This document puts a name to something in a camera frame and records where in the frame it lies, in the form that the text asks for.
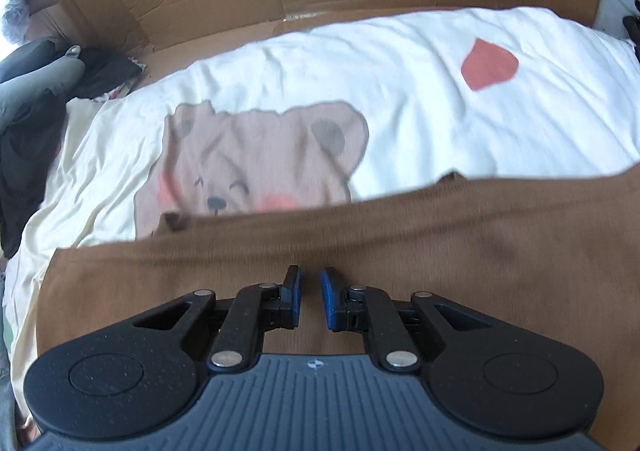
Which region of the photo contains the black garment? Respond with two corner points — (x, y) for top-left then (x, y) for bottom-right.
(0, 48), (148, 259)

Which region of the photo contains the grey fluffy item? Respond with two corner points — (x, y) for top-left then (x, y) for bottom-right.
(0, 0), (33, 44)

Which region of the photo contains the white bear-print bed sheet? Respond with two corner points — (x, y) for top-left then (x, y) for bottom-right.
(0, 6), (640, 432)

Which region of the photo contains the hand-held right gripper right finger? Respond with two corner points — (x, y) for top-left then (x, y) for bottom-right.
(320, 266), (493, 373)

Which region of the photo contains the brown printed t-shirt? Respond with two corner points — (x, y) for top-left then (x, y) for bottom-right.
(37, 171), (640, 451)

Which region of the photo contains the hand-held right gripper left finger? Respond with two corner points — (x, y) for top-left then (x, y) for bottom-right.
(132, 265), (304, 373)

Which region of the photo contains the light grey padded garment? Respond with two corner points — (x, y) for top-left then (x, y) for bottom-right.
(0, 38), (88, 134)

